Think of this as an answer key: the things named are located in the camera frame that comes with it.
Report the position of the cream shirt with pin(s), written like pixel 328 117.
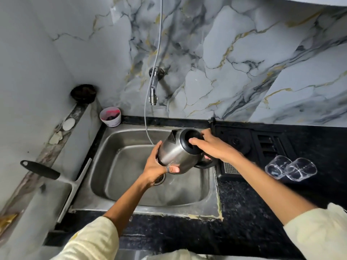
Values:
pixel 317 235

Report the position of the chrome wall tap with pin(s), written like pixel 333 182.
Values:
pixel 154 86

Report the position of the person's left thumb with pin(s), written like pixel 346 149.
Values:
pixel 173 169

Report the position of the white cup with pink inside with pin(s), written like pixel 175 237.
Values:
pixel 110 117

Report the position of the white soap piece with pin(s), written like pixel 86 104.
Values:
pixel 68 124
pixel 55 138

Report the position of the stainless steel sink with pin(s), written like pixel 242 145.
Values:
pixel 124 170

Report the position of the person's right forearm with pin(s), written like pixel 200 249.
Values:
pixel 271 186

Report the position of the person's right hand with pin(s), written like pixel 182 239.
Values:
pixel 218 147

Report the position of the stainless steel electric kettle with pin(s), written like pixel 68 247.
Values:
pixel 176 152

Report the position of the person's right thumb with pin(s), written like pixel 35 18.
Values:
pixel 196 143

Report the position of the black round scrubber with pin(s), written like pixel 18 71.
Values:
pixel 83 93

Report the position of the clear drinking glass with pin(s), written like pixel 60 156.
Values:
pixel 277 167
pixel 301 169

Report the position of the person's left forearm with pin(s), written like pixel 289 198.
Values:
pixel 127 203

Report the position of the metal sink drain strainer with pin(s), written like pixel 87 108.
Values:
pixel 160 180

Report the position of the person's left hand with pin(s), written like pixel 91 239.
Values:
pixel 151 170

